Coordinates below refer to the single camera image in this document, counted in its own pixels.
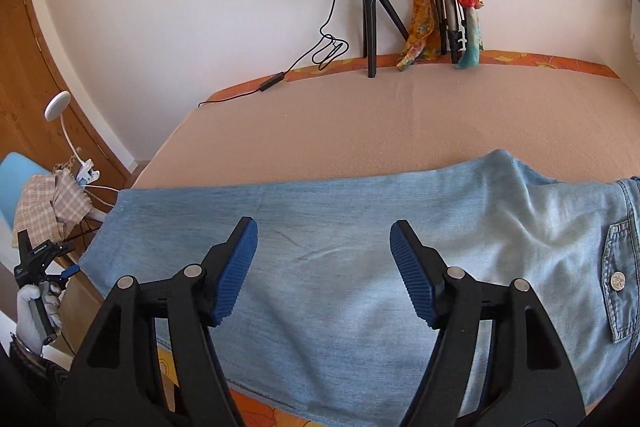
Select person's left hand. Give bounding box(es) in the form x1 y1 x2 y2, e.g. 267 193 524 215
16 284 63 353

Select white clip lamp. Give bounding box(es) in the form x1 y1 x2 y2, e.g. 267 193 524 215
44 90 121 212

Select small black tripod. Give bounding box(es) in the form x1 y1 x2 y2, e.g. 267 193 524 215
352 0 408 78

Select orange floral bed sheet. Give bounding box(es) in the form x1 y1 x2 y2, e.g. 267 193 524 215
155 49 621 427

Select person's left forearm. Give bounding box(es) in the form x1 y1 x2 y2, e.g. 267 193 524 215
0 332 73 408

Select beige blanket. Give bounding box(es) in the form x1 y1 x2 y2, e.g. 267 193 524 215
131 62 640 192

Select wooden door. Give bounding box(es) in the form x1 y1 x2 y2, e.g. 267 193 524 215
0 0 136 258

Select beige checkered cloth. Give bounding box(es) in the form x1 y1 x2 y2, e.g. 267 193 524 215
12 162 93 248

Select black ring light cable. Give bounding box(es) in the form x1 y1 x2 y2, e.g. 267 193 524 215
198 0 351 108

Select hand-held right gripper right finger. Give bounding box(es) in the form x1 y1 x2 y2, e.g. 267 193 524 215
390 220 586 427

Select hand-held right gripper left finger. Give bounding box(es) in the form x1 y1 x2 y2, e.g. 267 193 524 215
57 217 259 427

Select light blue chair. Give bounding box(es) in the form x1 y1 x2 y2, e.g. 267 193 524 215
0 152 41 228

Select light blue denim pants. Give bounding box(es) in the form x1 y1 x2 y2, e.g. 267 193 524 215
79 149 640 425

